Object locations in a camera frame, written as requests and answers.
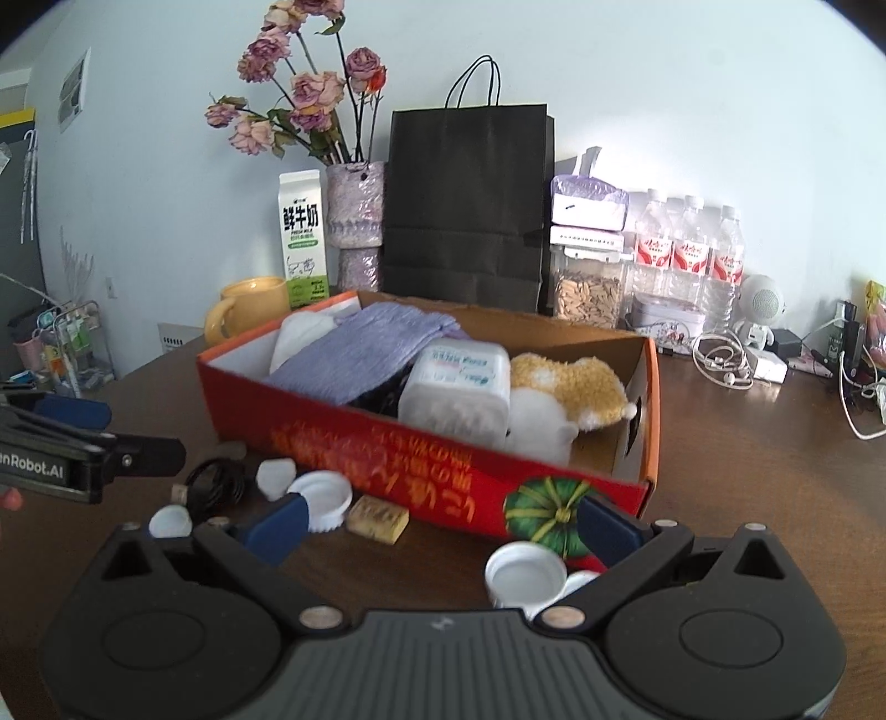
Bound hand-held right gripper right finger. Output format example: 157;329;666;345
540;493;790;636

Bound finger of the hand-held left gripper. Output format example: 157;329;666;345
90;435;188;487
0;393;116;452

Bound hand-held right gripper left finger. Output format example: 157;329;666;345
90;495;347;636

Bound large white bottle cap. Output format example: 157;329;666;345
485;541;569;610
287;471;354;534

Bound small white bottle cap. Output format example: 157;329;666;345
148;505;193;539

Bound red cardboard box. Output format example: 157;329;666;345
195;291;661;541

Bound orange white plush toy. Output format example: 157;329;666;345
505;353;631;466

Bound small translucent bottle cap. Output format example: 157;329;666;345
256;458;297;501

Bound pink cup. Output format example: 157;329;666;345
12;331;46;375

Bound dark cloth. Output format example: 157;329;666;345
346;367;416;420

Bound yellow mug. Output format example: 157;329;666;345
203;277;292;345

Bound white cloth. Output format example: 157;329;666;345
269;309;361;378

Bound purple towel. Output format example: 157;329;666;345
263;303;461;406

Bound white earphones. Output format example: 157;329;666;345
692;331;755;389

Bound white plastic swab container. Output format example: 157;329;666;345
398;339;512;448

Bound white tin box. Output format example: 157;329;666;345
629;291;707;340

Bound white charger box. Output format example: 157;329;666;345
744;349;790;384

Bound clear container of seeds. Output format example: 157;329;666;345
552;244;632;328

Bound white green milk carton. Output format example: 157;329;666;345
279;169;329;309

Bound white robot-shaped speaker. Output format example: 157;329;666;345
734;275;786;351

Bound flat white box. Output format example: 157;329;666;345
550;225;624;249

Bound small green bottle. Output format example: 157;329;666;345
827;301;866;378

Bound purple glitter vase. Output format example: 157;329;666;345
325;161;387;292

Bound white box in plastic bag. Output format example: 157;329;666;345
552;147;630;232

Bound yellow snack packet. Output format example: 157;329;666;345
862;280;886;368

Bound black paper bag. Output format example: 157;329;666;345
383;55;557;312

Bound dried rose bouquet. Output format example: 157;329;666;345
204;0;389;167

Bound black cable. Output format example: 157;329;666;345
183;457;250;523

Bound wire storage rack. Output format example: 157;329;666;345
38;299;119;395

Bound white cable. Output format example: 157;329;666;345
837;356;886;442

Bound wall notice paper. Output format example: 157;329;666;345
56;48;93;134

